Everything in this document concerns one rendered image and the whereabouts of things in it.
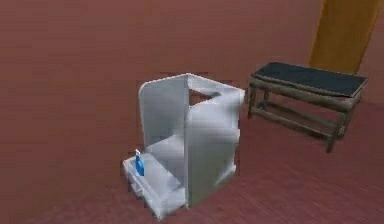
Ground white open cabinet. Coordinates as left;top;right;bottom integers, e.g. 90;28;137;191
121;72;246;222

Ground blue spray bottle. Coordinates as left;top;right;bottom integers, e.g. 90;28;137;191
134;149;146;177

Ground dark wooden bench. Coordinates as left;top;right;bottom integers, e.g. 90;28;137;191
246;61;369;154

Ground orange wooden door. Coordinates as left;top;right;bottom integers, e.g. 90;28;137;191
308;0;384;76

